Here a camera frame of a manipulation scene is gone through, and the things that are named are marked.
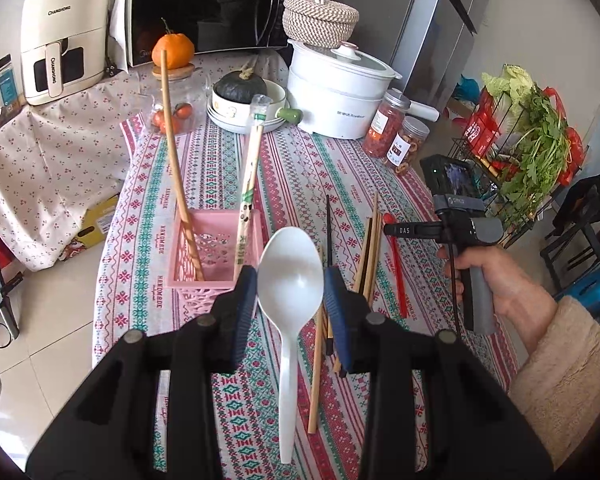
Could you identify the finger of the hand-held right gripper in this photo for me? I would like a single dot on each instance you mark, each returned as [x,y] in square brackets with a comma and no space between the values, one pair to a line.
[410,230]

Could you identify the blue plastic stool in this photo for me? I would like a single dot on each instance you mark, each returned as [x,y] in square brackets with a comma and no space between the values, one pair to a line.
[595,292]

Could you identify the paper-wrapped chopsticks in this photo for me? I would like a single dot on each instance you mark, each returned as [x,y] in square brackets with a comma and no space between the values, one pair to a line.
[250,170]

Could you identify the black chair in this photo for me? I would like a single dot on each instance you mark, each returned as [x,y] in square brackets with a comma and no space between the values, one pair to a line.
[590,210]

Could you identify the white microwave oven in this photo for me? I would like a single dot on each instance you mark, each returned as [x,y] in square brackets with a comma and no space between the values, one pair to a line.
[205,10]

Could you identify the clear container with blue label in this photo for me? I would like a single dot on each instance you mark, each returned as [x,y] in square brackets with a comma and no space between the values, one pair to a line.
[2,87]

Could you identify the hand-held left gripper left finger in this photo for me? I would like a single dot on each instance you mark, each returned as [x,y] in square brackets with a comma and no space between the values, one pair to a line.
[245,305]

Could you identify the orange tangerine with stem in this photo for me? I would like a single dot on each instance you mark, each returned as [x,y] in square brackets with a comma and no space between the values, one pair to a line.
[172,50]

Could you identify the blue plastic bag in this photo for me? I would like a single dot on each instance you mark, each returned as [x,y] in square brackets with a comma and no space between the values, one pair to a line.
[466,89]

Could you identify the patterned striped tablecloth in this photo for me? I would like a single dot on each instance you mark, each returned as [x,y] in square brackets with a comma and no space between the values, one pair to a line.
[300,175]

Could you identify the white roll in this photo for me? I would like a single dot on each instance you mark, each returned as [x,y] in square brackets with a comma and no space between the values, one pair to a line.
[425,110]

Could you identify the green leafy vegetables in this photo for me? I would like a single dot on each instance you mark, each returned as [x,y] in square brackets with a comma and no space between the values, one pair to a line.
[540,160]

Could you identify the white electric cooking pot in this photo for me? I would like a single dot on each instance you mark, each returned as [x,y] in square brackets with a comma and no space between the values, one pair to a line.
[330,105]

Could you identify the pink plastic basket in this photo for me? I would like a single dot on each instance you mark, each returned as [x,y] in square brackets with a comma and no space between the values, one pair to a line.
[215,255]

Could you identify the person's right hand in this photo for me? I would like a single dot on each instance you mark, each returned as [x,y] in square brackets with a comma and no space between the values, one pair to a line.
[520,280]

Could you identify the red plastic spoon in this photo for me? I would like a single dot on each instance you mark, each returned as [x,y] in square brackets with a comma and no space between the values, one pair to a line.
[396,270]

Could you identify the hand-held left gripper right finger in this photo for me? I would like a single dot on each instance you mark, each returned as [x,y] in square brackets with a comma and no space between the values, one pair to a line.
[336,310]

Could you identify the white floral cabinet cloth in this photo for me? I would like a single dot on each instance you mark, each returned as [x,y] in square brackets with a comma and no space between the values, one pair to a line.
[50,170]

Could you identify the white glass pot lid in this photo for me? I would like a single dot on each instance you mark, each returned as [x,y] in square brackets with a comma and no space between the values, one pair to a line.
[360,62]

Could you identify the dark green kabocha squash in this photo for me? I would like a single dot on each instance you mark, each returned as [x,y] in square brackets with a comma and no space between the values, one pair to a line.
[240,87]

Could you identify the jar of red snacks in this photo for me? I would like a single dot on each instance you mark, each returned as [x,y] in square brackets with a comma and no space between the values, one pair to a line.
[382,130]

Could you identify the person's right forearm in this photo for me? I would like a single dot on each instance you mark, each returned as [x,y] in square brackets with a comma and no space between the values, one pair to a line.
[575,380]

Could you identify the woven lidded basket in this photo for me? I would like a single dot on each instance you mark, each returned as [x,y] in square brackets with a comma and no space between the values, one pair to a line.
[320,20]

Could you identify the napa cabbage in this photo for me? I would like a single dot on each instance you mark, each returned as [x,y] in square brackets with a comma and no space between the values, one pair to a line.
[512,82]

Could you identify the white plastic spoon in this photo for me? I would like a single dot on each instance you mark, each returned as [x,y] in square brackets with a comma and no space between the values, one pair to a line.
[290,270]

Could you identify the red plastic bag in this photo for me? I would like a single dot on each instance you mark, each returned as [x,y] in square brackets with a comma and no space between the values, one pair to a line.
[572,150]

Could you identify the white bowl with dark squash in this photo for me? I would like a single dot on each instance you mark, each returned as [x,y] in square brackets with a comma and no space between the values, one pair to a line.
[230,115]

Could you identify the black chopstick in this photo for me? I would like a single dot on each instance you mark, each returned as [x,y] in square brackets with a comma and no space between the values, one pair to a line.
[329,230]

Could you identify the cream air fryer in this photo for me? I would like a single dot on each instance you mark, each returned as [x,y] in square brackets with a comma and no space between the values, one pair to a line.
[65,20]

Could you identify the glass jar with wooden lid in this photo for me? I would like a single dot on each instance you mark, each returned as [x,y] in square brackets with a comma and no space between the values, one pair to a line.
[192,92]

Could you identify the long brown wooden stick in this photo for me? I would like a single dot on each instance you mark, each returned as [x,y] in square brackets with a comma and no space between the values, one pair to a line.
[172,160]

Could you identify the yellow cardboard box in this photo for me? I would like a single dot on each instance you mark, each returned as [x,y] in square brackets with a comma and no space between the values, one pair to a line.
[97,222]

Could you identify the grey refrigerator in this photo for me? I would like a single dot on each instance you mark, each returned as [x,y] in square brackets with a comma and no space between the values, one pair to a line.
[430,35]

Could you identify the red printed package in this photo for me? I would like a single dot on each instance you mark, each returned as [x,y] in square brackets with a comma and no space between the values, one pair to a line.
[480,127]

